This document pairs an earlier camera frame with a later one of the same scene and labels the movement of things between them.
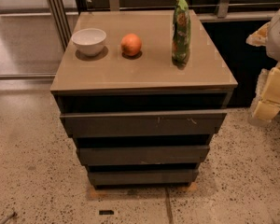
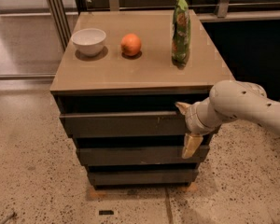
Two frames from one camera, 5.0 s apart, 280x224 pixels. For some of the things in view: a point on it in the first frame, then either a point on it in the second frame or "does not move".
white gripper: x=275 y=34 → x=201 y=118
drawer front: x=142 y=122 does not move
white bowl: x=90 y=41 does not move
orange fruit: x=131 y=44 does not move
